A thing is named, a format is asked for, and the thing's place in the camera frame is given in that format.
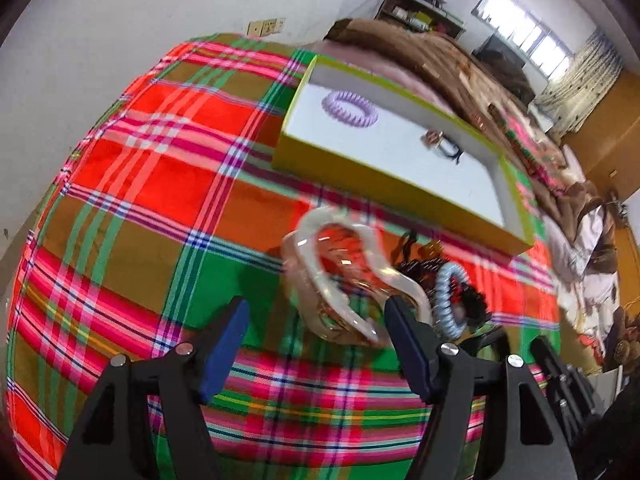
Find leopard print hair tie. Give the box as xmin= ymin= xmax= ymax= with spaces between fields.
xmin=397 ymin=232 xmax=448 ymax=286

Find purple spiral hair tie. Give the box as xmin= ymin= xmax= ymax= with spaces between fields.
xmin=321 ymin=90 xmax=379 ymax=128

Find black bead hair tie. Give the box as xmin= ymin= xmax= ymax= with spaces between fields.
xmin=425 ymin=129 xmax=463 ymax=165

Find yellow shallow box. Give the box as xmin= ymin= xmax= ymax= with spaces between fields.
xmin=270 ymin=52 xmax=536 ymax=256

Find folded plaid cloth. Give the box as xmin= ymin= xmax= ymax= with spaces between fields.
xmin=492 ymin=107 xmax=571 ymax=181

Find dark brown jacket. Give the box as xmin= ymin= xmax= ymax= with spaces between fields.
xmin=472 ymin=35 xmax=536 ymax=103

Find window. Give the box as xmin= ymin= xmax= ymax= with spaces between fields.
xmin=472 ymin=0 xmax=573 ymax=81

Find white quilt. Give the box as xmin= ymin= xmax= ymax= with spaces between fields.
xmin=542 ymin=195 xmax=621 ymax=321

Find cluttered white shelf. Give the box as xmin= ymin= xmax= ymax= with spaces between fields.
xmin=375 ymin=0 xmax=468 ymax=41

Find patterned curtain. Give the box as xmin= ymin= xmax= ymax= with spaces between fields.
xmin=530 ymin=27 xmax=626 ymax=136

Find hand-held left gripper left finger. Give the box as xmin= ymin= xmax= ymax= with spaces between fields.
xmin=57 ymin=296 xmax=251 ymax=480

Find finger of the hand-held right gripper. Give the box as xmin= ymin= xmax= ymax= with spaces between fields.
xmin=530 ymin=335 xmax=606 ymax=431
xmin=467 ymin=326 xmax=511 ymax=361

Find wooden wardrobe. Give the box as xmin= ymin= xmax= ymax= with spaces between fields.
xmin=560 ymin=70 xmax=640 ymax=311

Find blue spiral hair tie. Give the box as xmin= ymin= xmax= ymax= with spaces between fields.
xmin=432 ymin=262 xmax=473 ymax=336

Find plaid tablecloth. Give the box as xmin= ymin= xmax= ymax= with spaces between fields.
xmin=5 ymin=32 xmax=563 ymax=480

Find brown blanket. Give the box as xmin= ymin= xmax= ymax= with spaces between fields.
xmin=322 ymin=17 xmax=606 ymax=261

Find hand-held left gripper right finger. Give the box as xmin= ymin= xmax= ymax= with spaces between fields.
xmin=384 ymin=296 xmax=581 ymax=480

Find clear hair claw clip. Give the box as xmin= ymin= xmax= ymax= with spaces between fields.
xmin=280 ymin=205 xmax=436 ymax=348

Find wall socket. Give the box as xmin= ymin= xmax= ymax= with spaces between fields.
xmin=248 ymin=17 xmax=286 ymax=37

